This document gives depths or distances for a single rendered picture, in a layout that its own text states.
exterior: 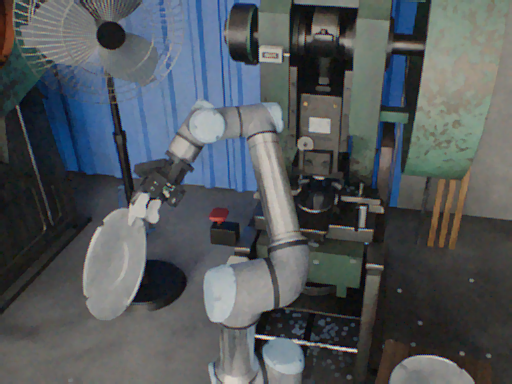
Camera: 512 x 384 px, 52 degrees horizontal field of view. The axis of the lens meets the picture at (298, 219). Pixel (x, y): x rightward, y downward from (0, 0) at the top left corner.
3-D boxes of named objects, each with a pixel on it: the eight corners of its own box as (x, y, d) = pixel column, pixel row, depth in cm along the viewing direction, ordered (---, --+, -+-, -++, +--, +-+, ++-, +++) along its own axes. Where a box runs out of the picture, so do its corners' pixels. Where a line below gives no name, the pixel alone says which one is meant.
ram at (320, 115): (337, 178, 184) (342, 97, 167) (294, 174, 186) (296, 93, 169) (342, 156, 198) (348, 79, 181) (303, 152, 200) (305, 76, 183)
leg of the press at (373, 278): (378, 397, 215) (409, 214, 164) (350, 393, 217) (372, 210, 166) (387, 259, 290) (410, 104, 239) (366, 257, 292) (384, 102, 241)
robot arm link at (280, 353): (309, 391, 151) (311, 359, 143) (264, 404, 147) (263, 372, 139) (296, 360, 160) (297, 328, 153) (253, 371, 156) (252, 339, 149)
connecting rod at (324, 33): (337, 119, 174) (345, 11, 155) (301, 116, 176) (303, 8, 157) (344, 96, 191) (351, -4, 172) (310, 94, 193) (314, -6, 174)
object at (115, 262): (98, 343, 132) (95, 343, 132) (78, 259, 150) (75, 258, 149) (159, 268, 122) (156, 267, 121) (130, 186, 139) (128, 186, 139)
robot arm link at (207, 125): (239, 104, 119) (229, 105, 130) (189, 110, 116) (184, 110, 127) (243, 139, 121) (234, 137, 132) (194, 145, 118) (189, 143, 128)
